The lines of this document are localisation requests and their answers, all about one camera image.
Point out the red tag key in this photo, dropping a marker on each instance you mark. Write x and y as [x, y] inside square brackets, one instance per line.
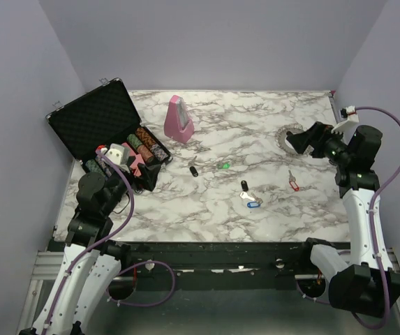
[292, 181]

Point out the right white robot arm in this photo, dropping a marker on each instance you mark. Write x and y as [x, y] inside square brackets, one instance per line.
[367, 284]

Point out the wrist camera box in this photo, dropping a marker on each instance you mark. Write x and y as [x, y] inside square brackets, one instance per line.
[116, 153]
[349, 118]

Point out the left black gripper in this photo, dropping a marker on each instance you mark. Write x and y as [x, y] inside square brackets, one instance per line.
[148, 181]

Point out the blue tag key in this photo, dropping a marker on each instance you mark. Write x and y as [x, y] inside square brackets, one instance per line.
[252, 202]

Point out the black tag key centre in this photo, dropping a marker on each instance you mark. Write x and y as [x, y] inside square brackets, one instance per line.
[244, 186]

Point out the black poker chip case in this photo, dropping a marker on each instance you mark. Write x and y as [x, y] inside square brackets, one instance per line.
[104, 115]

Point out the black tag key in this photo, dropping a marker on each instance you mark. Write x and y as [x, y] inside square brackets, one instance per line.
[244, 186]
[192, 167]

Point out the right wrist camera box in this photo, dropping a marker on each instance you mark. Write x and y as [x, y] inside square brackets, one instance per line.
[349, 118]

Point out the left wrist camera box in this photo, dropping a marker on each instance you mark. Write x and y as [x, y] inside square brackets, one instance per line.
[116, 153]

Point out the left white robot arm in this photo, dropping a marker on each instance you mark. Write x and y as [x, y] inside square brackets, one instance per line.
[81, 244]

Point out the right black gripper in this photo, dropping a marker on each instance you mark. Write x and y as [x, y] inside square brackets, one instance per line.
[316, 136]

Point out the pink metronome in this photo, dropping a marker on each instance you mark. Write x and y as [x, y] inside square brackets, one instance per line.
[178, 124]

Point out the black tag key left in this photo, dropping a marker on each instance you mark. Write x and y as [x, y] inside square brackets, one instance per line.
[192, 167]

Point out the black front mounting rail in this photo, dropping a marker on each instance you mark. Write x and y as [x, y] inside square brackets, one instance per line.
[169, 266]

